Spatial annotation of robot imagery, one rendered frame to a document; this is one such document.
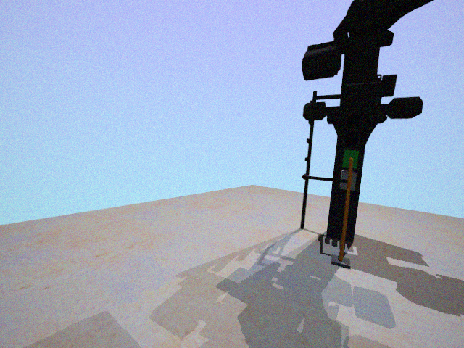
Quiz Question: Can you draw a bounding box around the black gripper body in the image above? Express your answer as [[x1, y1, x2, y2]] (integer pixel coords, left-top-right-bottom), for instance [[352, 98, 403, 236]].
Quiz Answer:
[[302, 67, 423, 121]]

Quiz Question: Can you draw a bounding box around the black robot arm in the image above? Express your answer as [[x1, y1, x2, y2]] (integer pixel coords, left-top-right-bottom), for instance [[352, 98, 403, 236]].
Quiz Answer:
[[302, 0, 433, 105]]

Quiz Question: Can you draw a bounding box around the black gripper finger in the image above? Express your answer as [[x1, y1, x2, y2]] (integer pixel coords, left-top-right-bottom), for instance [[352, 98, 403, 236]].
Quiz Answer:
[[358, 116, 388, 156], [327, 117, 345, 155]]

